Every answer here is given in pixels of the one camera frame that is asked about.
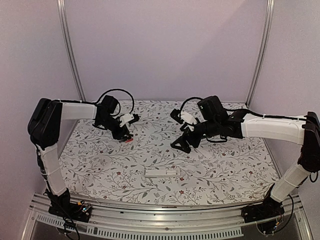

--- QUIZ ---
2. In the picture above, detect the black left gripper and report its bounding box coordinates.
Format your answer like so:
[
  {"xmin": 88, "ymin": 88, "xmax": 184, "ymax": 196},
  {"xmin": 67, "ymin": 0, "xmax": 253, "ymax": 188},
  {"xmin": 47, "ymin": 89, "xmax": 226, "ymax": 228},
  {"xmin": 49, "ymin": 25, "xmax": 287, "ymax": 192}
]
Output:
[{"xmin": 97, "ymin": 115, "xmax": 132, "ymax": 140}]

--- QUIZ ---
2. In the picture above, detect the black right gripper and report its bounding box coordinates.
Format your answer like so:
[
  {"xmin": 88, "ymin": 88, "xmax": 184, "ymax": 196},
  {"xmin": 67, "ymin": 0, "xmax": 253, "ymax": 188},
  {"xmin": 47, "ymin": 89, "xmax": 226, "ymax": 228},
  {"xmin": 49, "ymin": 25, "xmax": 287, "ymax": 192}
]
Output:
[{"xmin": 170, "ymin": 118, "xmax": 220, "ymax": 153}]

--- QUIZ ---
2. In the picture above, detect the long white remote control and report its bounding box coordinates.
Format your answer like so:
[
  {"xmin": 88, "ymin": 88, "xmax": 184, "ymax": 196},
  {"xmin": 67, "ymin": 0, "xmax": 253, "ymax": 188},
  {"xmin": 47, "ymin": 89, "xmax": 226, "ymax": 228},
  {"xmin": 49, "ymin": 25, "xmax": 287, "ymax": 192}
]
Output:
[{"xmin": 144, "ymin": 168, "xmax": 180, "ymax": 178}]

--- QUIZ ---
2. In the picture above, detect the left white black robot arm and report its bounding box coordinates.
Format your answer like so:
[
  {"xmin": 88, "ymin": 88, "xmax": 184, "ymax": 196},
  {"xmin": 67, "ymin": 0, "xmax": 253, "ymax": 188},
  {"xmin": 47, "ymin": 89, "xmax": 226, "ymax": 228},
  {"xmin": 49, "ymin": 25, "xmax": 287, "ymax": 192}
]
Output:
[{"xmin": 27, "ymin": 95, "xmax": 139, "ymax": 197}]

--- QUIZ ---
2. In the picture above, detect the floral patterned table mat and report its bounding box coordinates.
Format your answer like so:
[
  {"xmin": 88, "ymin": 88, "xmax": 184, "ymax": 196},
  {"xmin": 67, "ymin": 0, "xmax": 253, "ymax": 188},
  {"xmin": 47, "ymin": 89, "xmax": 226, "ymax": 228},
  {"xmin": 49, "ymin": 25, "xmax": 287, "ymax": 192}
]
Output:
[{"xmin": 59, "ymin": 100, "xmax": 278, "ymax": 206}]

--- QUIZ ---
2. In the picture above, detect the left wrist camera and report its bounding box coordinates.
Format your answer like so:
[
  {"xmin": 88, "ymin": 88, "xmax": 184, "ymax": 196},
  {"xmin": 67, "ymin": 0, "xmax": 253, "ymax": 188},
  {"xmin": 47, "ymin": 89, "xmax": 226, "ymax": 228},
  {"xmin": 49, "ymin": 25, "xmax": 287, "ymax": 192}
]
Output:
[{"xmin": 119, "ymin": 113, "xmax": 140, "ymax": 127}]

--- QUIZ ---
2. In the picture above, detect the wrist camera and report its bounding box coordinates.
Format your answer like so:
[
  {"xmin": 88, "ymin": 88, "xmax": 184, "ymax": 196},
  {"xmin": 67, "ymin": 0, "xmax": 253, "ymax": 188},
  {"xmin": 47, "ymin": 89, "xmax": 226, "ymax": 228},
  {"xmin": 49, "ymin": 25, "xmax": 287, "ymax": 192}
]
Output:
[
  {"xmin": 119, "ymin": 113, "xmax": 140, "ymax": 127},
  {"xmin": 170, "ymin": 109, "xmax": 200, "ymax": 132}
]

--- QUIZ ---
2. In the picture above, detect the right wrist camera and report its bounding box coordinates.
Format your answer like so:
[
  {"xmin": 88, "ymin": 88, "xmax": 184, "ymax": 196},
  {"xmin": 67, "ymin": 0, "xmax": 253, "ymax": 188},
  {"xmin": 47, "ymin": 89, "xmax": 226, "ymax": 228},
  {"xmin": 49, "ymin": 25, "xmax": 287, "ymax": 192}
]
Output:
[{"xmin": 170, "ymin": 109, "xmax": 200, "ymax": 132}]

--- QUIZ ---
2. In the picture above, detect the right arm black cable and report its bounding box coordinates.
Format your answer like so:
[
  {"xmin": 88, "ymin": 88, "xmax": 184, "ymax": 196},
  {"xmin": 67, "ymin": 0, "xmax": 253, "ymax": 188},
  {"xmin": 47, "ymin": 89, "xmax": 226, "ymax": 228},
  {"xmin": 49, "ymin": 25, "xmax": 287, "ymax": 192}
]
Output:
[{"xmin": 179, "ymin": 96, "xmax": 203, "ymax": 113}]

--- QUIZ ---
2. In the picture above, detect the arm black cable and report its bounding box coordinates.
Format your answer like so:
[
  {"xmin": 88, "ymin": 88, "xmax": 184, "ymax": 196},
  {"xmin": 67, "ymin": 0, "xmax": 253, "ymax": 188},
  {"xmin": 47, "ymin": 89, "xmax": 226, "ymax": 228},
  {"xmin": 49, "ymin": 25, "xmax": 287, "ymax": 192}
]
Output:
[
  {"xmin": 179, "ymin": 96, "xmax": 203, "ymax": 113},
  {"xmin": 96, "ymin": 88, "xmax": 136, "ymax": 118}
]

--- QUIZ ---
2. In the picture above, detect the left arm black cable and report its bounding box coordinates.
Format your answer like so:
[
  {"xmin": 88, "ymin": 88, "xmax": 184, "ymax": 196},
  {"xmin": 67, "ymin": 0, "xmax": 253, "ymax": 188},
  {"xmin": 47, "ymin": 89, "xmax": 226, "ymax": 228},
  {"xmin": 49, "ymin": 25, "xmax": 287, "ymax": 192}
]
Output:
[{"xmin": 96, "ymin": 88, "xmax": 136, "ymax": 118}]

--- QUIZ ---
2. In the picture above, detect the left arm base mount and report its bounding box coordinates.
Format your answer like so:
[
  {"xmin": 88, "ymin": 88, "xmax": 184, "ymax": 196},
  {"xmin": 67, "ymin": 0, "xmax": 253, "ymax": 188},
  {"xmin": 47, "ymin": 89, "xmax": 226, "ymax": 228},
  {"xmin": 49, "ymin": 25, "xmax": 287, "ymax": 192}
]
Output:
[{"xmin": 45, "ymin": 188, "xmax": 92, "ymax": 223}]

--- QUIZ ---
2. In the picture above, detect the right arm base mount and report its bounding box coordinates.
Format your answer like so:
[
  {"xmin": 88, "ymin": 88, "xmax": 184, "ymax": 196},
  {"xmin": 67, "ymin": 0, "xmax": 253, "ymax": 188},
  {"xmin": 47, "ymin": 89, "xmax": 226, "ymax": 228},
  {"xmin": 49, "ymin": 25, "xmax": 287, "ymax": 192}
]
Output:
[{"xmin": 241, "ymin": 196, "xmax": 285, "ymax": 223}]

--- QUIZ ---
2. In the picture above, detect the left aluminium frame post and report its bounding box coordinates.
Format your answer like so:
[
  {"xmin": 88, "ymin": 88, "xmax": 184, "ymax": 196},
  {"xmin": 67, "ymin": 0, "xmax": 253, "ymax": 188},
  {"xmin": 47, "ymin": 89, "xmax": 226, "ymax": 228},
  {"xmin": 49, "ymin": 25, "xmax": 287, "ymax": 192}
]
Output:
[{"xmin": 56, "ymin": 0, "xmax": 86, "ymax": 101}]

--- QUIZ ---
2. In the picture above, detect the aluminium frame post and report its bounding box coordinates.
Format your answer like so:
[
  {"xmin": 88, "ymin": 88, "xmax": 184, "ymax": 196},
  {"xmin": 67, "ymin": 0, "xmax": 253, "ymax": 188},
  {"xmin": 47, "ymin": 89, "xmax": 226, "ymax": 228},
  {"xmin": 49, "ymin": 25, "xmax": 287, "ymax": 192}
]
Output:
[
  {"xmin": 245, "ymin": 0, "xmax": 275, "ymax": 108},
  {"xmin": 56, "ymin": 0, "xmax": 86, "ymax": 101}
]

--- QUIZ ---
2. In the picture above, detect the right aluminium frame post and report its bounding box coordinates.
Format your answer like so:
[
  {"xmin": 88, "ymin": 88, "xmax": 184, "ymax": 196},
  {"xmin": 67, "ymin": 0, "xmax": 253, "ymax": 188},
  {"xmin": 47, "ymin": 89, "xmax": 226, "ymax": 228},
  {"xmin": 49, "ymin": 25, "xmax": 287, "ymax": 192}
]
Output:
[{"xmin": 245, "ymin": 0, "xmax": 275, "ymax": 108}]

